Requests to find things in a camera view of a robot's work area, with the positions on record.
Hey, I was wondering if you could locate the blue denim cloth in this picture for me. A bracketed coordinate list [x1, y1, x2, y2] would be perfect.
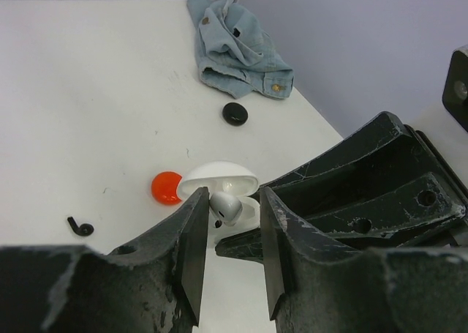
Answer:
[186, 0, 294, 100]

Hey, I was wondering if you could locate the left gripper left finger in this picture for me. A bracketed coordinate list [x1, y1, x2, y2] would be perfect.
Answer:
[1, 187, 209, 332]

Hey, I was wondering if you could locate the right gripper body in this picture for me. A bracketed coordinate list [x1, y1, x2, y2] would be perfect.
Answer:
[405, 125, 467, 245]

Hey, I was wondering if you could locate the black earbud charging case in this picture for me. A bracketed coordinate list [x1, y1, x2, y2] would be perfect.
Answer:
[222, 102, 249, 127]

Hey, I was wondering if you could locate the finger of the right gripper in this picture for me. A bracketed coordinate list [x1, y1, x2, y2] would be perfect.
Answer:
[265, 111, 420, 209]
[214, 171, 458, 264]

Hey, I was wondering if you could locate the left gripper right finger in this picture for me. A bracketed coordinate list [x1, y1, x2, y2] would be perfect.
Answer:
[260, 201, 467, 332]

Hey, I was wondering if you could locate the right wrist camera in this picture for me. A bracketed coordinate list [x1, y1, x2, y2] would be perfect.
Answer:
[442, 45, 468, 131]

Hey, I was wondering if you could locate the black earbud right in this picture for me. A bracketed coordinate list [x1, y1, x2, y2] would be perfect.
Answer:
[67, 217, 94, 237]

